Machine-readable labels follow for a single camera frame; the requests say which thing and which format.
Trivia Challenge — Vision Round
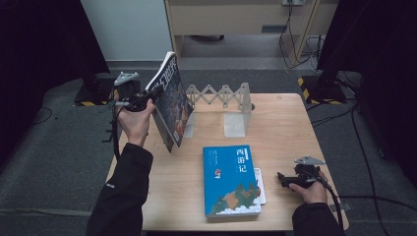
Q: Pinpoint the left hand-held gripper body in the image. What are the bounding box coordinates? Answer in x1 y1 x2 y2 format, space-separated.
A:
106 71 155 113

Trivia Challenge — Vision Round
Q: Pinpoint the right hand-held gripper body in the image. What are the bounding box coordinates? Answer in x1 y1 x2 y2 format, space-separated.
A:
292 155 327 190

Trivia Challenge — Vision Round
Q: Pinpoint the dark cover magazine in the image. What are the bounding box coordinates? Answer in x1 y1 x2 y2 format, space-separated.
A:
146 51 195 153
152 106 175 153

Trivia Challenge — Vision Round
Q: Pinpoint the small white book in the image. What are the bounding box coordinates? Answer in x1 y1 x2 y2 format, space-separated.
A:
254 166 268 207

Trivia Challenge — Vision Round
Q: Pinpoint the blue cover book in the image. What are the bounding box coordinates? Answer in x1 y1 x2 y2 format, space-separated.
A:
202 145 263 220

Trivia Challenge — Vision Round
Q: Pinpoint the expandable grey metal book rack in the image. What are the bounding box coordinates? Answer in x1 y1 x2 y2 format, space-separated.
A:
182 82 256 140

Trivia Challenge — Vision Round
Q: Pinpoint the person's right hand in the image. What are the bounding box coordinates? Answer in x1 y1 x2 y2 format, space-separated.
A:
288 170 329 206

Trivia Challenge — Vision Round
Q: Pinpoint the person's left hand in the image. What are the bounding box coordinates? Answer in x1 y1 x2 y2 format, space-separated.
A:
116 98 156 148

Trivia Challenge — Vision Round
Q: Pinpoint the black stand with striped base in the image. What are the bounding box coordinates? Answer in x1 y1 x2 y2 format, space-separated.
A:
73 58 121 107
297 0 373 106

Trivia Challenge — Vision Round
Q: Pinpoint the black tape floor mark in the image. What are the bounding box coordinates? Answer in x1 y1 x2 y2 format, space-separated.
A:
101 129 116 144

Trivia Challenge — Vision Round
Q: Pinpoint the grey tape piece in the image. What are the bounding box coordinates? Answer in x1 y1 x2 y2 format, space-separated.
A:
328 202 353 212

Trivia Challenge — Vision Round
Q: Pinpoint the white partition panel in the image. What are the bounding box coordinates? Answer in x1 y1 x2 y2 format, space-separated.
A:
80 0 175 62

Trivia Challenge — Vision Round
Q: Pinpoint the black curtain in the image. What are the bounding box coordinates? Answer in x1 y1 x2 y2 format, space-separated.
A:
0 0 111 165
316 0 417 180

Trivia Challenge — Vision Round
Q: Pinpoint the light wooden desk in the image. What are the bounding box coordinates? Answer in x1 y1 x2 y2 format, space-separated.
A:
163 0 340 67

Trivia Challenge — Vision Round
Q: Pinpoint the right hand-held gripper black cable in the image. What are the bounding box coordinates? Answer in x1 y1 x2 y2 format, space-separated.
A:
306 170 345 231

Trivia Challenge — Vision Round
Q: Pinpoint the hand-held gripper black cable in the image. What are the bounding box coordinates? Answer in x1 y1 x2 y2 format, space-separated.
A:
306 170 345 231
110 104 123 161

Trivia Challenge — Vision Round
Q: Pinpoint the left hand-held gripper black cable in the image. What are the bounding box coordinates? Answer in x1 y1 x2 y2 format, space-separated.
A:
110 104 123 161

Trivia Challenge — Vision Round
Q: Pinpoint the long black floor cable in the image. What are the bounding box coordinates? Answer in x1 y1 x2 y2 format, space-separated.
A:
351 107 383 236

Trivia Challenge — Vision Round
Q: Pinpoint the black looped floor cable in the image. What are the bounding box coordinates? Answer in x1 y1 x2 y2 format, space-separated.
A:
32 106 53 126

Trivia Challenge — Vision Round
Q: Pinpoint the white floor cable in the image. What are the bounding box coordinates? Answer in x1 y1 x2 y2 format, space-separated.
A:
304 34 326 74

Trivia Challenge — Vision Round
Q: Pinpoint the black hanging cable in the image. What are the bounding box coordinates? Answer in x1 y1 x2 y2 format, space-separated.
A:
278 1 318 71

